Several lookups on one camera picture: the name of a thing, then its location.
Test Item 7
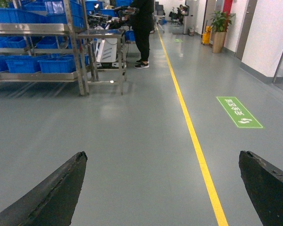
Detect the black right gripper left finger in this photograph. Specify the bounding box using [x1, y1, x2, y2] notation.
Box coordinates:
[0, 152, 87, 226]

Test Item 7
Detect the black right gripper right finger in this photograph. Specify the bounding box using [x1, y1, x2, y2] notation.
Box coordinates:
[239, 151, 283, 226]

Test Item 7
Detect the steel shelf rack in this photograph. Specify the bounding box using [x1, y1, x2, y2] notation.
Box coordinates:
[0, 0, 88, 95]

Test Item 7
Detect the yellow mop bucket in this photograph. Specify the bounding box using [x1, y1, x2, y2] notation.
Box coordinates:
[201, 26, 212, 45]

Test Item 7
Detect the plant in gold pot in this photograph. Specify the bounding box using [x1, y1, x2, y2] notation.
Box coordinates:
[211, 11, 235, 53]

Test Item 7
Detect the steel table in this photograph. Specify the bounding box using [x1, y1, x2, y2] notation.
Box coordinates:
[77, 29, 127, 95]

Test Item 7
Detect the person in black clothes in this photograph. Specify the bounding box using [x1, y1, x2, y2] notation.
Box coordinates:
[127, 0, 154, 69]

